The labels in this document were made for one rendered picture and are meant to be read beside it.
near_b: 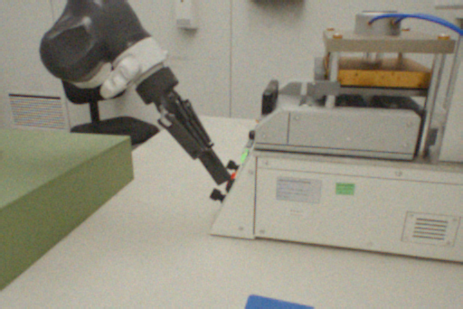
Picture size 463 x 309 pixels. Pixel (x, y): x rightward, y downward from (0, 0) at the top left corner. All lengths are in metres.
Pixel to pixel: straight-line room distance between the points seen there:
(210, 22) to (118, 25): 1.72
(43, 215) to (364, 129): 0.55
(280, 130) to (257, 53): 1.71
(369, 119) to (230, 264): 0.33
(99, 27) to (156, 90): 0.14
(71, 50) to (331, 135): 0.44
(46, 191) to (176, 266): 0.26
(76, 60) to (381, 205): 0.55
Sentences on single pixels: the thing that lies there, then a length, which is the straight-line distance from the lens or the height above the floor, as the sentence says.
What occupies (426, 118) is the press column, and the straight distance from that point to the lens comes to 0.68.
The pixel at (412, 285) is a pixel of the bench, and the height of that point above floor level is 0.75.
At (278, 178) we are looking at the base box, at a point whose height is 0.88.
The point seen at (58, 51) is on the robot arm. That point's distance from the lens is 0.69.
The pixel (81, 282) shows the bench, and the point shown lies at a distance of 0.67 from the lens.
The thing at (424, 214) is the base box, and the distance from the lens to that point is 0.70.
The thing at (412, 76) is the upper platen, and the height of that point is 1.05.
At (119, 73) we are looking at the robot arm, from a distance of 0.67.
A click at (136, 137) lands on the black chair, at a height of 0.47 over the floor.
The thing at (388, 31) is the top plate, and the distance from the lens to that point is 0.74.
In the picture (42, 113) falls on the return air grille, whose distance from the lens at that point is 3.10.
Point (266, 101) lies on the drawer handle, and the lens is 0.72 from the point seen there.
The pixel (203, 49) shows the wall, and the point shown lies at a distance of 2.41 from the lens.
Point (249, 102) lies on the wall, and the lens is 2.39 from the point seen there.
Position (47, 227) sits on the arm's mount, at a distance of 0.75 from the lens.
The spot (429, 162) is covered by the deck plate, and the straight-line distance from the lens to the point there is 0.68.
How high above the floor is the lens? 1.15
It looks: 22 degrees down
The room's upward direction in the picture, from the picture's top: straight up
